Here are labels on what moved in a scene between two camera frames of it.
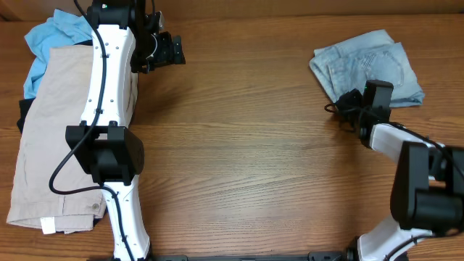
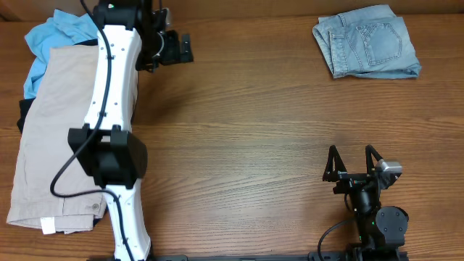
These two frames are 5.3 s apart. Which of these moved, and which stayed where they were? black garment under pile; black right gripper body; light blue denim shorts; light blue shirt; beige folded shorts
Moved: light blue denim shorts; black right gripper body
Stayed: black garment under pile; beige folded shorts; light blue shirt
